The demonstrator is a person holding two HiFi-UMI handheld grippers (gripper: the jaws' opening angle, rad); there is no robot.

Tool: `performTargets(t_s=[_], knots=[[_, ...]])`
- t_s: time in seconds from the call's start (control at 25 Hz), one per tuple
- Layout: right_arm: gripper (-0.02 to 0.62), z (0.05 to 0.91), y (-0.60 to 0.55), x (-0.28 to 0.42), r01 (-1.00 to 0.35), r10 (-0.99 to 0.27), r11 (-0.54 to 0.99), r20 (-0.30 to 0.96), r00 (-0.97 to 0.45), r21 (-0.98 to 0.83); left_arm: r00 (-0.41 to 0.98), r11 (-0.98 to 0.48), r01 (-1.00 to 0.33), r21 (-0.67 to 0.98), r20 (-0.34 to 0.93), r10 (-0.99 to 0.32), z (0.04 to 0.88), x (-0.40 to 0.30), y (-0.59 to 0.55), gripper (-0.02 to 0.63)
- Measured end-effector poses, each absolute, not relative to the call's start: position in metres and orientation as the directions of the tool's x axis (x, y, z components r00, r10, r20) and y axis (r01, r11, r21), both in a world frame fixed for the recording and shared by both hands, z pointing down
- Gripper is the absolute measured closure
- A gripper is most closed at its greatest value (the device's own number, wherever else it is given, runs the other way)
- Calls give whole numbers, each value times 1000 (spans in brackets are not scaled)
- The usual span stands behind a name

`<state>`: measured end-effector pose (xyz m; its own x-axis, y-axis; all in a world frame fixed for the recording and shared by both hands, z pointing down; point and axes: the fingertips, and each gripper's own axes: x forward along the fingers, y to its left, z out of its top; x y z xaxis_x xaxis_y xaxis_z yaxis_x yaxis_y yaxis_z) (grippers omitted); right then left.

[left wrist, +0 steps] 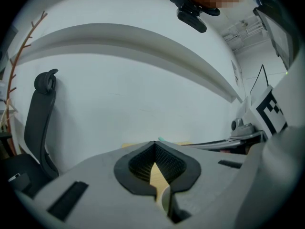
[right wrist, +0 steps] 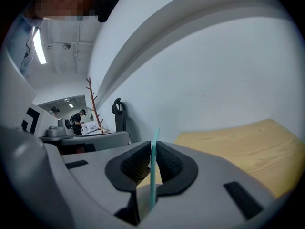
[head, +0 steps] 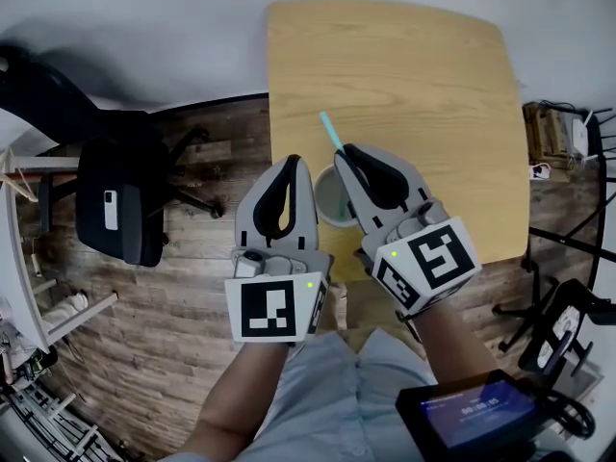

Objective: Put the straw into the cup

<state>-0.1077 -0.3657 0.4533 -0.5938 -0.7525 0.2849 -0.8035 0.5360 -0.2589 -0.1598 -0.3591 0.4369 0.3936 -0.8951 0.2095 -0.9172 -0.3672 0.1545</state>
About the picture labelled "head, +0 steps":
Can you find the black router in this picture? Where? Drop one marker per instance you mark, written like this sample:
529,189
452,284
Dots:
601,137

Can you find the black office chair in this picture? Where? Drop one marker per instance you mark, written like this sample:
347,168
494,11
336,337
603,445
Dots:
120,200

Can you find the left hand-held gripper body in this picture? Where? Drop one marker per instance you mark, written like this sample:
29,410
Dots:
267,308

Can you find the white desk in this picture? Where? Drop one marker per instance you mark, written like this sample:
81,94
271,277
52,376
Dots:
19,267

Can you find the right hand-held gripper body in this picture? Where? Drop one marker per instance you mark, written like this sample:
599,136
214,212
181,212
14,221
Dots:
433,263

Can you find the white router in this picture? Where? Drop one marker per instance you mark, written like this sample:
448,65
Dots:
580,135

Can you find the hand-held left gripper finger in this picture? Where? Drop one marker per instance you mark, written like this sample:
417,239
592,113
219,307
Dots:
305,219
245,224

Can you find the chair with patterned cushion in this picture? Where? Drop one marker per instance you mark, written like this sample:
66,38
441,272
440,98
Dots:
563,325

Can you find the person's left forearm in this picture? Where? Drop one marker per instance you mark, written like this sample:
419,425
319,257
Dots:
226,402

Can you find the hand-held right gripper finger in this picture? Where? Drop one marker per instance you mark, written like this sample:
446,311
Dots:
358,200
409,173

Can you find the teal straw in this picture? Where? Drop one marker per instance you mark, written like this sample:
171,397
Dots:
331,130

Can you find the person's light blue clothing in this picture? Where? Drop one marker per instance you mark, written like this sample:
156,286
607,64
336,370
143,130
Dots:
327,402

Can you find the person's right forearm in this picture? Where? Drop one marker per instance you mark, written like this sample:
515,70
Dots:
457,344

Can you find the white power strip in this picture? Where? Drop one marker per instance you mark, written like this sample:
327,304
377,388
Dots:
540,171

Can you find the white phone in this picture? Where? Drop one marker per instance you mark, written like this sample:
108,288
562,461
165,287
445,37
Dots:
111,210

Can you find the black screen device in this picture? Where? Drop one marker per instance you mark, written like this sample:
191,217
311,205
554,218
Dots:
476,414

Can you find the black tripod stand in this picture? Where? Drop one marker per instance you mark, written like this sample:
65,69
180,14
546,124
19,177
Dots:
558,238

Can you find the white cup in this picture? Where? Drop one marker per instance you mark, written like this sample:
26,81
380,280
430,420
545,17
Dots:
329,200

